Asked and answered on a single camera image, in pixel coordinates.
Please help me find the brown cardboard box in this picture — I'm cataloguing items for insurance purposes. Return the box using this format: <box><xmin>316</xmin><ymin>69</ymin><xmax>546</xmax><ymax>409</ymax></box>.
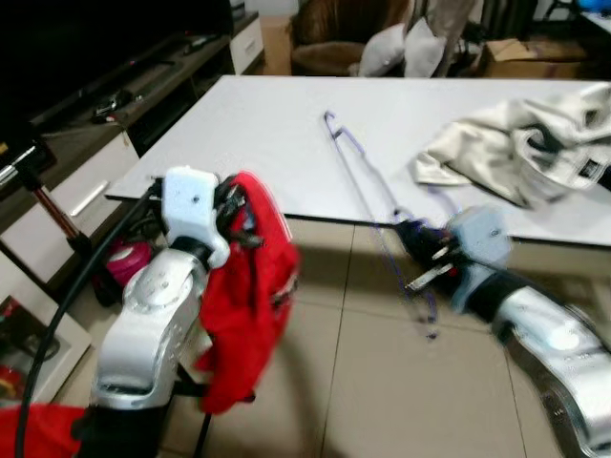
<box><xmin>260</xmin><ymin>13</ymin><xmax>295</xmax><ymax>76</ymax></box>
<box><xmin>475</xmin><ymin>38</ymin><xmax>595</xmax><ymax>80</ymax></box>

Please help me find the magenta bag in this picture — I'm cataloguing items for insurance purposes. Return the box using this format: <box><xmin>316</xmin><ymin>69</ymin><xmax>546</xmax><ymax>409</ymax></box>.
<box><xmin>105</xmin><ymin>239</ymin><xmax>156</xmax><ymax>289</ymax></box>

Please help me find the red shirt with white trim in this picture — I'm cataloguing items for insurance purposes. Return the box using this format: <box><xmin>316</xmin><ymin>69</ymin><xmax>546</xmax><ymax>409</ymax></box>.
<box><xmin>194</xmin><ymin>170</ymin><xmax>302</xmax><ymax>416</ymax></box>

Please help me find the grey pillow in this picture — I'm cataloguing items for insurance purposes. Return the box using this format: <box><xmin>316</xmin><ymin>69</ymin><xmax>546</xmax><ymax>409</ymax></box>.
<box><xmin>402</xmin><ymin>16</ymin><xmax>447</xmax><ymax>78</ymax></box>
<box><xmin>358</xmin><ymin>23</ymin><xmax>408</xmax><ymax>78</ymax></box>

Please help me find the chrome clothes rail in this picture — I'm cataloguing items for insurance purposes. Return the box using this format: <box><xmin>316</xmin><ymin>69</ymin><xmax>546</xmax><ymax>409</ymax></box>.
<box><xmin>0</xmin><ymin>156</ymin><xmax>32</xmax><ymax>189</ymax></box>

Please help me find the purple plastic hanger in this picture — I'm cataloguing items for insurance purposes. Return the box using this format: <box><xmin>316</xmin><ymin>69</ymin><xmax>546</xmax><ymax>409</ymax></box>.
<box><xmin>323</xmin><ymin>110</ymin><xmax>442</xmax><ymax>342</ymax></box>

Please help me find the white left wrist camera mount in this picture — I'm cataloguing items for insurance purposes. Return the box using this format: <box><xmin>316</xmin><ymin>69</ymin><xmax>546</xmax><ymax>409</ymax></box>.
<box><xmin>159</xmin><ymin>166</ymin><xmax>233</xmax><ymax>270</ymax></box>

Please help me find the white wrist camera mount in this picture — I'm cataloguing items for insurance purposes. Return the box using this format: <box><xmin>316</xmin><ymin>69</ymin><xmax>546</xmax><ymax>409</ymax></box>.
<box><xmin>159</xmin><ymin>166</ymin><xmax>233</xmax><ymax>270</ymax></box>
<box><xmin>445</xmin><ymin>206</ymin><xmax>514</xmax><ymax>316</ymax></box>

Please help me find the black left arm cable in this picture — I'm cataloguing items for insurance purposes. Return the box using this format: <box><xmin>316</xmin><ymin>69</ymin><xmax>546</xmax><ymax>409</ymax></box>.
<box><xmin>11</xmin><ymin>181</ymin><xmax>165</xmax><ymax>458</ymax></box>

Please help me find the black television screen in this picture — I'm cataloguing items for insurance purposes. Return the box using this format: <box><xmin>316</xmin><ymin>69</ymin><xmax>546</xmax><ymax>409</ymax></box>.
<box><xmin>0</xmin><ymin>0</ymin><xmax>235</xmax><ymax>144</ymax></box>

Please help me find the black clothes rack frame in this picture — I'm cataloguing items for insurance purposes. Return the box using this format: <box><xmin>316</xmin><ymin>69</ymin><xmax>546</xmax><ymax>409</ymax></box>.
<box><xmin>0</xmin><ymin>136</ymin><xmax>261</xmax><ymax>458</ymax></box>

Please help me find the black remote control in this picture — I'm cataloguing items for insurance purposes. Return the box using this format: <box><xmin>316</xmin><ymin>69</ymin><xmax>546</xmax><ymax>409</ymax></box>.
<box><xmin>91</xmin><ymin>89</ymin><xmax>137</xmax><ymax>122</ymax></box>

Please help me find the crumpled red garment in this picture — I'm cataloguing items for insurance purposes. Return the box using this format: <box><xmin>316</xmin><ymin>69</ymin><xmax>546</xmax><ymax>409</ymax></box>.
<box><xmin>0</xmin><ymin>403</ymin><xmax>92</xmax><ymax>458</ymax></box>

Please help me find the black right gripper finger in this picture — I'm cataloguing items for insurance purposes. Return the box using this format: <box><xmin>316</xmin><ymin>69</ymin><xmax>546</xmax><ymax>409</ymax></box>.
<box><xmin>393</xmin><ymin>219</ymin><xmax>429</xmax><ymax>255</ymax></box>

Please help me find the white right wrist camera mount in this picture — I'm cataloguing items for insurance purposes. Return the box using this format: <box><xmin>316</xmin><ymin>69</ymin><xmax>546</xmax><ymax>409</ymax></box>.
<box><xmin>445</xmin><ymin>206</ymin><xmax>514</xmax><ymax>316</ymax></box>

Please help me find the brown wicker chair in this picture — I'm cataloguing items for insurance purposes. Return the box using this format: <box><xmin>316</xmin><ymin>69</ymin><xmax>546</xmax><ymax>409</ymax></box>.
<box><xmin>289</xmin><ymin>0</ymin><xmax>383</xmax><ymax>76</ymax></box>

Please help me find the beige denim jacket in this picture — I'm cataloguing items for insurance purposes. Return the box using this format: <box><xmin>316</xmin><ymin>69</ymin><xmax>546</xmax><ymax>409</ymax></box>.
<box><xmin>411</xmin><ymin>82</ymin><xmax>611</xmax><ymax>211</ymax></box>

